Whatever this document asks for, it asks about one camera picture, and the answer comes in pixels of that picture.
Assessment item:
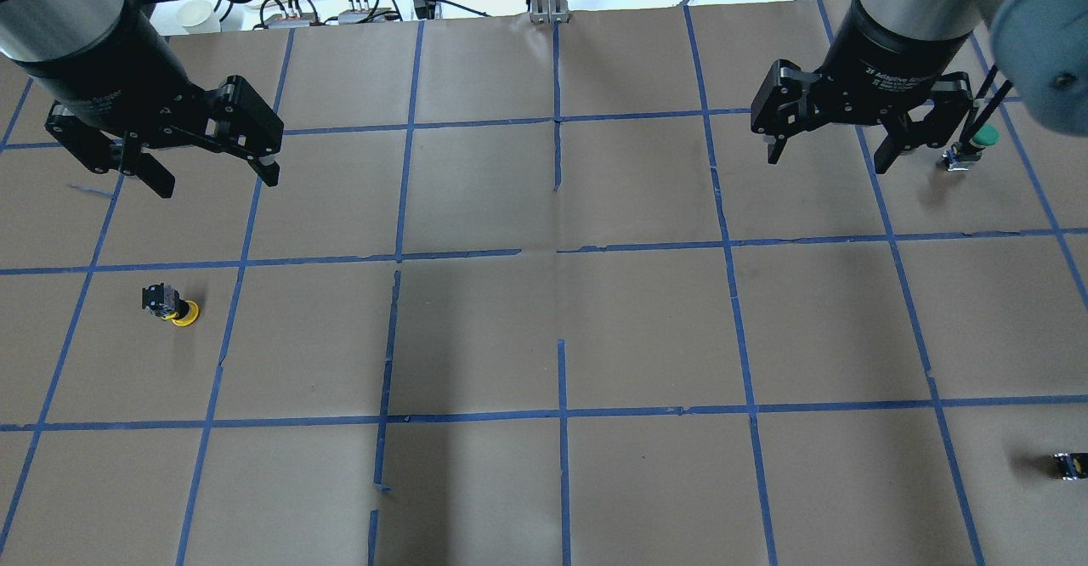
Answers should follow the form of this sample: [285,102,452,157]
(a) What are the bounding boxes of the white paper cup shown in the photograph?
[176,0,221,34]

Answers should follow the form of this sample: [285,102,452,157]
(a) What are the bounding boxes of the grey usb hub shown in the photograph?
[260,11,321,29]
[337,7,401,26]

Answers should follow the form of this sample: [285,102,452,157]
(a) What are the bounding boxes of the black yellow switch block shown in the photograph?
[1052,451,1088,481]

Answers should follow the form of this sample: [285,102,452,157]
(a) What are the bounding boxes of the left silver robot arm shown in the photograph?
[1,0,284,198]

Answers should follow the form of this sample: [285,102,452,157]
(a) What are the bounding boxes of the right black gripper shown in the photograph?
[751,5,970,175]

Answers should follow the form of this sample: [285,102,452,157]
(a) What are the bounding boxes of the yellow push button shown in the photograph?
[141,283,201,327]

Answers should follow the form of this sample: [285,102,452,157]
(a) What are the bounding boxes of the grey usb hub near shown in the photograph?
[260,11,321,29]

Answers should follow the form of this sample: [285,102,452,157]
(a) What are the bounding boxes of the grey usb hub far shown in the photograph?
[337,7,401,26]

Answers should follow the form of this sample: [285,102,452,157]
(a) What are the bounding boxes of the green push button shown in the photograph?
[939,124,1000,173]

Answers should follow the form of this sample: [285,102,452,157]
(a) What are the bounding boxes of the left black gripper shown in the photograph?
[44,7,284,199]

